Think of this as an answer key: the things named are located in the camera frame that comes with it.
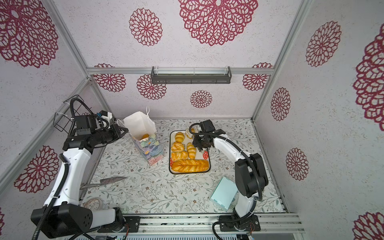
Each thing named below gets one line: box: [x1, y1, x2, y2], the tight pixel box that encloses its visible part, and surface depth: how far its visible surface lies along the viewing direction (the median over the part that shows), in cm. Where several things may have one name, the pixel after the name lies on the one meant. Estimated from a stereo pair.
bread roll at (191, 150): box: [186, 142, 197, 160], surface depth 101 cm
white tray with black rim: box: [169, 130, 211, 175], surface depth 97 cm
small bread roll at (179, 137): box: [175, 132, 185, 143], surface depth 108 cm
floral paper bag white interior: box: [117, 106, 164, 166], surface depth 89 cm
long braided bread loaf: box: [172, 159, 210, 173], surface depth 92 cm
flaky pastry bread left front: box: [171, 151, 189, 162], surface depth 97 cm
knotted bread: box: [171, 141, 185, 153], surface depth 102 cm
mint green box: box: [210, 176, 238, 213], surface depth 82 cm
